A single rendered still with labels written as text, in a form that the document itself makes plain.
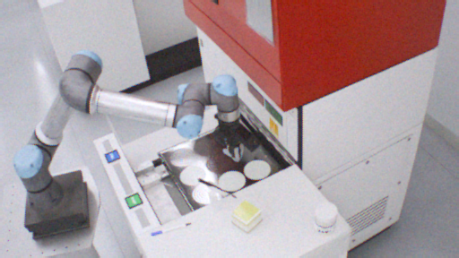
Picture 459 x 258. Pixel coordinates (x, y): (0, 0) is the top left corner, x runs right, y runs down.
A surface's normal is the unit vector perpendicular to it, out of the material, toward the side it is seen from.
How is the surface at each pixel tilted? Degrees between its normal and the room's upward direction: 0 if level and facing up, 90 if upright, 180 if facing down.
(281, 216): 0
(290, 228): 0
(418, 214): 0
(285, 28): 90
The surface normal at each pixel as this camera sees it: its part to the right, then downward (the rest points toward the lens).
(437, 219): -0.10, -0.73
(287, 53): 0.46, 0.57
